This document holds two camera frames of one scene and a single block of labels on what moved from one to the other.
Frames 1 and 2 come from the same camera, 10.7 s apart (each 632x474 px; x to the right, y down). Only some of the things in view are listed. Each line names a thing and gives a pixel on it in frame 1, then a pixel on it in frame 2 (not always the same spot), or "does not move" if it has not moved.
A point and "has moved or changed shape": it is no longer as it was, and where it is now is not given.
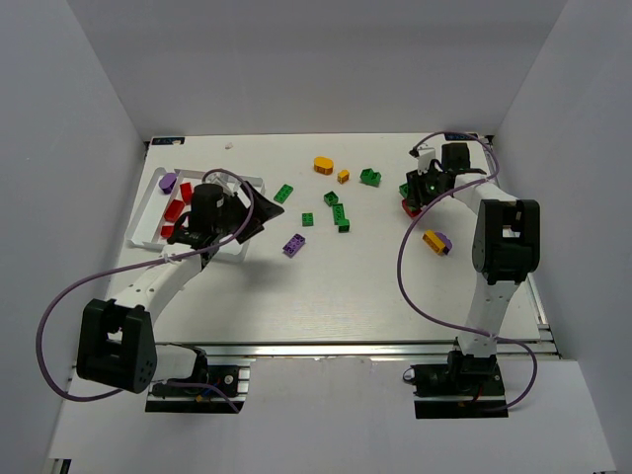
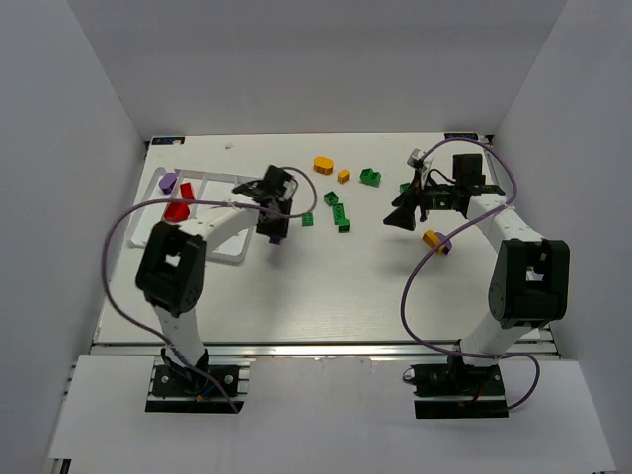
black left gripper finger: [263, 209] → [268, 225]
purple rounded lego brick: [167, 182] does not move
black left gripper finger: [251, 231] → [281, 226]
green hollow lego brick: [369, 177] does not move
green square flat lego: [307, 219] does not move
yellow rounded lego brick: [323, 165] does not move
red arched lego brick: [411, 210] has moved or changed shape
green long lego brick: [340, 218] does not move
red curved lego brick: [186, 192] does not move
